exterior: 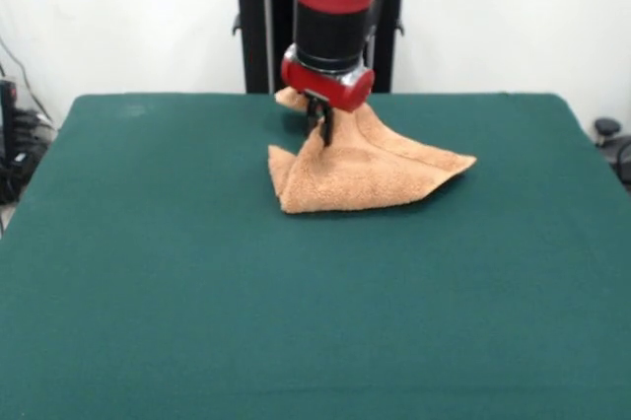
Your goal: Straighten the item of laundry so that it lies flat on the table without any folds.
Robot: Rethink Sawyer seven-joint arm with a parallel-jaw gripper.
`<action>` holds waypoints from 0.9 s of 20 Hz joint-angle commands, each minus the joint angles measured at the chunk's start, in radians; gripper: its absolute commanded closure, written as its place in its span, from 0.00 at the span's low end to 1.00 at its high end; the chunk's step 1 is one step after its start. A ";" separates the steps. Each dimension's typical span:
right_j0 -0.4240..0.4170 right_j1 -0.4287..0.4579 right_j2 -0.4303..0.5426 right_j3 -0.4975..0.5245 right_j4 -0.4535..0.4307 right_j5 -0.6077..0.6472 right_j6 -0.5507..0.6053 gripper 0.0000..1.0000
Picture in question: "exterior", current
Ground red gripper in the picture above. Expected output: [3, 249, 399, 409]
[280, 43, 376, 148]

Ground tan terry cloth towel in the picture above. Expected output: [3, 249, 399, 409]
[267, 87, 478, 216]

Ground dark green table cloth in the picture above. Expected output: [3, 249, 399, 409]
[0, 92, 631, 420]

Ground black plug bundle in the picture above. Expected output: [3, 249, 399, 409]
[12, 108, 56, 146]

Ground black upright device, red light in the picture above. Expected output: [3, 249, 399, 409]
[0, 78, 20, 204]

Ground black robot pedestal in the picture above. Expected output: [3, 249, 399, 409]
[216, 0, 428, 95]

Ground grey cable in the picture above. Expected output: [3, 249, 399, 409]
[0, 37, 53, 123]

